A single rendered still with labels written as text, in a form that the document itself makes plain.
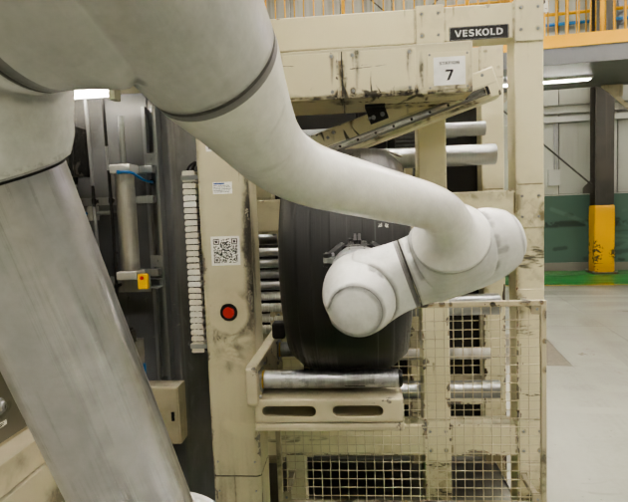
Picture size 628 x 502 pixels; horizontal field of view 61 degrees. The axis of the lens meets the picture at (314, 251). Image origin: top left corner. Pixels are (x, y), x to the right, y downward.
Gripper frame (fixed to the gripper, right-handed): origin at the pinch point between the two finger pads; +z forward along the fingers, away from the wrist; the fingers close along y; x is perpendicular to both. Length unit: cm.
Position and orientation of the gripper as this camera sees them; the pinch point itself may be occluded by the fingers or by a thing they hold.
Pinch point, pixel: (357, 243)
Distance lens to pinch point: 109.6
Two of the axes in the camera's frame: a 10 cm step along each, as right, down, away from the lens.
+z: 0.8, -2.3, 9.7
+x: 0.5, 9.7, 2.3
